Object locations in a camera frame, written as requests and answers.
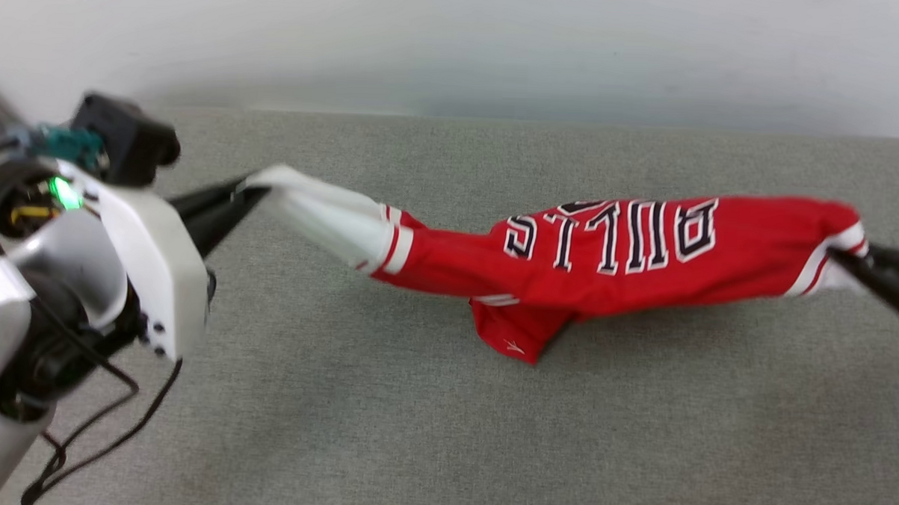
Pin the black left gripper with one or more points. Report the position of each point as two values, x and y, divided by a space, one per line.
55 194

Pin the red white basketball jersey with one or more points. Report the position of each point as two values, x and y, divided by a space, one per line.
606 273

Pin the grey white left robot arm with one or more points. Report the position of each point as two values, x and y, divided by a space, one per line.
68 254

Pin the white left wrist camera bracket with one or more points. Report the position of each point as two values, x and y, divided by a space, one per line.
157 272

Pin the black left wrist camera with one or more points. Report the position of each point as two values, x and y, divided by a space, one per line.
124 140

